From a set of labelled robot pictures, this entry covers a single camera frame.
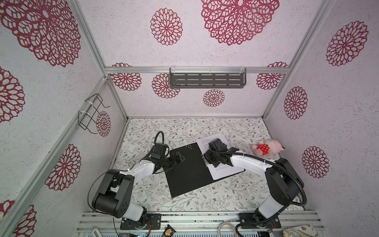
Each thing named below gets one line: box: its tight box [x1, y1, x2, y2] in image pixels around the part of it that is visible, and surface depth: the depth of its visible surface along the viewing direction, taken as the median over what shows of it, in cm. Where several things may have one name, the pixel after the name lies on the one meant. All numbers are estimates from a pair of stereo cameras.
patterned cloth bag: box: [282, 224, 318, 237], surface depth 70 cm
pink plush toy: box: [251, 139, 286, 157], surface depth 97 cm
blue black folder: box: [164, 142, 246, 198], surface depth 92 cm
